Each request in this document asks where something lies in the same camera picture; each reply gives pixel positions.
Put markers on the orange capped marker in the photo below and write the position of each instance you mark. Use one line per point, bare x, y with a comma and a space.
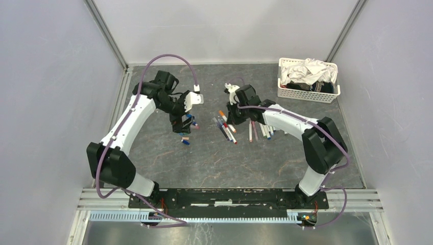
223, 116

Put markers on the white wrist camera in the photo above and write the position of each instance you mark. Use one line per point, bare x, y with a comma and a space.
231, 89
193, 98

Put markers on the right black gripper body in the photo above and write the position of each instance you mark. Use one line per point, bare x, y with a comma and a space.
238, 115

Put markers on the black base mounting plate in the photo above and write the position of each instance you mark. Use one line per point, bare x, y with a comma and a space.
236, 202

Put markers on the pink thin pen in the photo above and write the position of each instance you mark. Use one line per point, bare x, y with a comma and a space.
254, 130

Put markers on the dark blue capped marker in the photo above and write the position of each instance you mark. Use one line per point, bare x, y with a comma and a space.
225, 130

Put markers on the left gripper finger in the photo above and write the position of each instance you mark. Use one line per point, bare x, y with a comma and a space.
187, 124
177, 125

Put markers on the aluminium frame rail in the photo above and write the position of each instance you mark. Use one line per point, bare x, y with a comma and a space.
353, 200

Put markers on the white cable duct strip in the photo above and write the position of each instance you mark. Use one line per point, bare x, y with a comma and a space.
148, 217

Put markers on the beige capped marker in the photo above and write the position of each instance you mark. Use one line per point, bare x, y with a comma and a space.
250, 131

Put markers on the white plastic basket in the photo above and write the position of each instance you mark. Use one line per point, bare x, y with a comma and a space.
306, 95

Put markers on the white cloth in basket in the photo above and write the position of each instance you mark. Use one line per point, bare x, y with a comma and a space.
306, 71

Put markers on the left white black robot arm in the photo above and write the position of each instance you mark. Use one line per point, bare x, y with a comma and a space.
109, 159

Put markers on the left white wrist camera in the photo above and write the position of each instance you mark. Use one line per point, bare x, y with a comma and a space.
193, 98

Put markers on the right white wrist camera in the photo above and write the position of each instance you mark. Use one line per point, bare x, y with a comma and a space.
231, 89

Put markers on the large blue white marker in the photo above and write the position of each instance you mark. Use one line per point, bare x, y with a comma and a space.
267, 132

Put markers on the black cloth in basket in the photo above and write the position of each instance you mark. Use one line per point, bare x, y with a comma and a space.
322, 87

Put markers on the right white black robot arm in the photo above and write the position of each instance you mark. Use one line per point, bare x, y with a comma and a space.
322, 142

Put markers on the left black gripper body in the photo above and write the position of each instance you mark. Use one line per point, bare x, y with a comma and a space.
178, 107

